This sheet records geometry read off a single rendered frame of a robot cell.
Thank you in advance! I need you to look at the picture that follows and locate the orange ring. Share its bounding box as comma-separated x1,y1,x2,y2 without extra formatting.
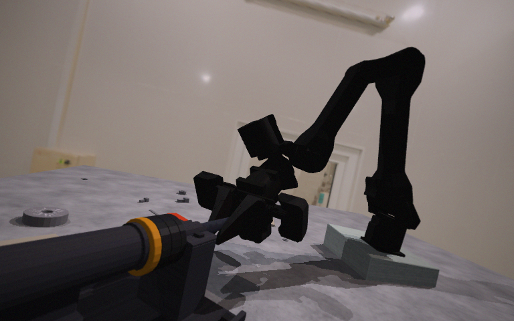
126,217,162,276

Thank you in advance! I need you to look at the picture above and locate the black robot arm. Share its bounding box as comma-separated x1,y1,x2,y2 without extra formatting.
238,47,426,257

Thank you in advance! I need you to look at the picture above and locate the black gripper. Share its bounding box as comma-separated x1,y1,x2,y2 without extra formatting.
193,166,309,245

